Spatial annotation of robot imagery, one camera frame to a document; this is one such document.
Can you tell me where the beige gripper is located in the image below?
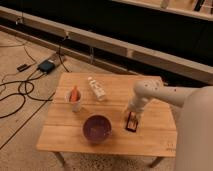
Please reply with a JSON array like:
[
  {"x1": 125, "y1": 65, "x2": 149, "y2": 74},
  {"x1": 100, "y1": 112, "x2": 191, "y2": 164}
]
[{"x1": 125, "y1": 98, "x2": 147, "y2": 117}]

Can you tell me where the dark eraser with label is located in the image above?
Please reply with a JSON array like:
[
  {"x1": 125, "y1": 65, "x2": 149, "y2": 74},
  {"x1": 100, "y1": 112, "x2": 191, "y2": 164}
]
[{"x1": 125, "y1": 112, "x2": 138, "y2": 132}]

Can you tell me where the purple bowl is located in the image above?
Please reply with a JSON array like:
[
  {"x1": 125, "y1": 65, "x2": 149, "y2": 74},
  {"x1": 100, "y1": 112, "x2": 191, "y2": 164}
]
[{"x1": 82, "y1": 115, "x2": 112, "y2": 144}]

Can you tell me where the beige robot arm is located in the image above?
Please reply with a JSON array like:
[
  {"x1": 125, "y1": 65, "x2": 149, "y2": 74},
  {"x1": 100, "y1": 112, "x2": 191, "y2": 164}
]
[{"x1": 127, "y1": 79, "x2": 213, "y2": 171}]

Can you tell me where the white plastic bottle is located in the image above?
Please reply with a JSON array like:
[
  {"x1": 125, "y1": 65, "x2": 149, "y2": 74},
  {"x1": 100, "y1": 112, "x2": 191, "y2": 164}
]
[{"x1": 88, "y1": 77, "x2": 106, "y2": 101}]

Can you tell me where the wooden folding table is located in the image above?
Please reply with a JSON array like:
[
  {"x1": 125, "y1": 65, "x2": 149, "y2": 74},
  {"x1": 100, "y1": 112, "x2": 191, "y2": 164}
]
[{"x1": 37, "y1": 73, "x2": 177, "y2": 157}]

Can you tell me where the metal table leg right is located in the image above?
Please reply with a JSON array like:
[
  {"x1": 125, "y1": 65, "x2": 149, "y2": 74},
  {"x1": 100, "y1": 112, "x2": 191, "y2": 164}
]
[{"x1": 149, "y1": 157, "x2": 164, "y2": 168}]

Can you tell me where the metal table leg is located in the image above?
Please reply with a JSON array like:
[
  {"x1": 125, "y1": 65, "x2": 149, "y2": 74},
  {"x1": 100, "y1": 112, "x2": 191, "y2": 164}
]
[
  {"x1": 53, "y1": 152, "x2": 66, "y2": 166},
  {"x1": 149, "y1": 157, "x2": 164, "y2": 168}
]

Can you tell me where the white paper cup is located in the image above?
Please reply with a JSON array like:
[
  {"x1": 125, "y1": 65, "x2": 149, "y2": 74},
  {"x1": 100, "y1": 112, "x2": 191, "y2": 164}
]
[{"x1": 65, "y1": 91, "x2": 81, "y2": 112}]

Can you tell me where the orange carrot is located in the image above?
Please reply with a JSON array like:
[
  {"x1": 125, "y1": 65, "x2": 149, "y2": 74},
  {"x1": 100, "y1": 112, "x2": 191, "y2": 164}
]
[{"x1": 70, "y1": 86, "x2": 78, "y2": 102}]

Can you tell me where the metal table leg left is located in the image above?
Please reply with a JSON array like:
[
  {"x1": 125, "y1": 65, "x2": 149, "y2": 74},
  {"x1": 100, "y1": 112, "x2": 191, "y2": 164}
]
[{"x1": 53, "y1": 152, "x2": 66, "y2": 166}]

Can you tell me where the black power adapter box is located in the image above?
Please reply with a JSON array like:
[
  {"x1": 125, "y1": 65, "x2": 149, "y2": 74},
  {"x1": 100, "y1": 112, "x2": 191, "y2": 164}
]
[{"x1": 38, "y1": 60, "x2": 55, "y2": 73}]

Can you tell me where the small black device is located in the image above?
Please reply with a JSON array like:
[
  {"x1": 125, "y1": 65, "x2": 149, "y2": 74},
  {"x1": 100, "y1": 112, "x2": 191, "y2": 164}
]
[{"x1": 17, "y1": 64, "x2": 29, "y2": 72}]

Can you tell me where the black floor cable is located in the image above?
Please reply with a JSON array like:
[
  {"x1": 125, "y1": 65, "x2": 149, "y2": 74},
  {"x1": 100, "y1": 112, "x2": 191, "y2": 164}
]
[{"x1": 0, "y1": 39, "x2": 56, "y2": 120}]

